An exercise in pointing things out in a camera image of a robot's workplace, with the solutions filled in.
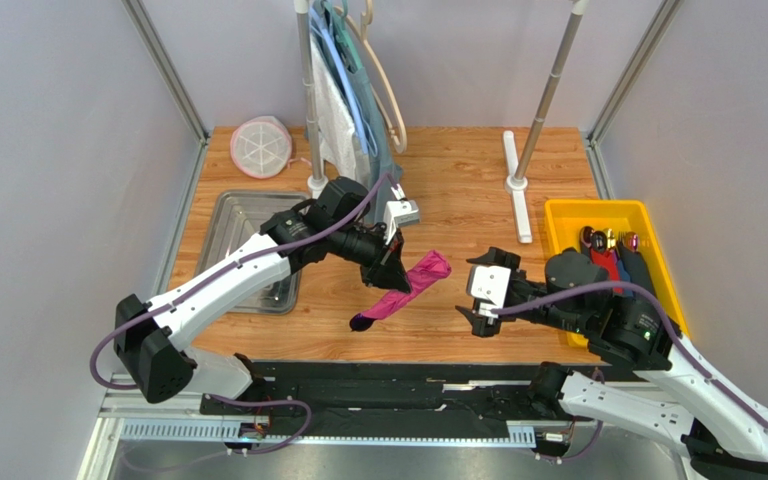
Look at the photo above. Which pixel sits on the blue clothes hanger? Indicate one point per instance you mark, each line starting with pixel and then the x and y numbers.
pixel 338 67

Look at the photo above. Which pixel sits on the white lace cloth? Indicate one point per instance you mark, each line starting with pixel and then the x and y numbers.
pixel 339 142

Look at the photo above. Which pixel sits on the purple metal spoon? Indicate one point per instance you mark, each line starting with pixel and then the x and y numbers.
pixel 360 322

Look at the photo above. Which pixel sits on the yellow plastic bin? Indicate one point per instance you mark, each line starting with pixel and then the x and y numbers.
pixel 564 218

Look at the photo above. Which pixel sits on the rack pole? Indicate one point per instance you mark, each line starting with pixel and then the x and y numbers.
pixel 517 161
pixel 317 180

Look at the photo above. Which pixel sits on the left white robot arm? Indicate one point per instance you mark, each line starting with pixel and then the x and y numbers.
pixel 153 339

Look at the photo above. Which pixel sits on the right rack pole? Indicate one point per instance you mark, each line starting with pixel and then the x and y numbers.
pixel 517 161

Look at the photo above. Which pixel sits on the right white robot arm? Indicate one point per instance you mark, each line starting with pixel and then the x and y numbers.
pixel 705 418

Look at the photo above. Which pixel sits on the pink white mesh basket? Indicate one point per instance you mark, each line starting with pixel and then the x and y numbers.
pixel 262 148

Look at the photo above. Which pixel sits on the silver metal tray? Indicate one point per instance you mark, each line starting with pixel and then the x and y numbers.
pixel 237 215

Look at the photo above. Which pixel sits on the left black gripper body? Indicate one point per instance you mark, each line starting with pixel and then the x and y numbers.
pixel 371 252

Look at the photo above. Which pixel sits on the pink paper napkin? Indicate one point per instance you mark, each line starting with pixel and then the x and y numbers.
pixel 432 268

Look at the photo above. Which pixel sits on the pink gold utensil in bin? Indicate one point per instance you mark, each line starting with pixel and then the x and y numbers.
pixel 591 238

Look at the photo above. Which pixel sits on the left rack pole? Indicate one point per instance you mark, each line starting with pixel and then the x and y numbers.
pixel 317 180

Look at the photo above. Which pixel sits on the beige clothes hanger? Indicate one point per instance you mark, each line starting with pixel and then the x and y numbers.
pixel 385 97

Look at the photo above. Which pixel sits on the blue grey hanging cloth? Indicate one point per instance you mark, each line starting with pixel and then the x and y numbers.
pixel 362 63

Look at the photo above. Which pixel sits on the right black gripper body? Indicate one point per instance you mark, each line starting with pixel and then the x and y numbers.
pixel 513 292

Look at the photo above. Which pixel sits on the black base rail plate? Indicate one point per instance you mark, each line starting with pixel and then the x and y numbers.
pixel 392 400

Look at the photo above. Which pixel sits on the black object in bin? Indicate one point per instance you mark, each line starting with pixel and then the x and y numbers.
pixel 636 268

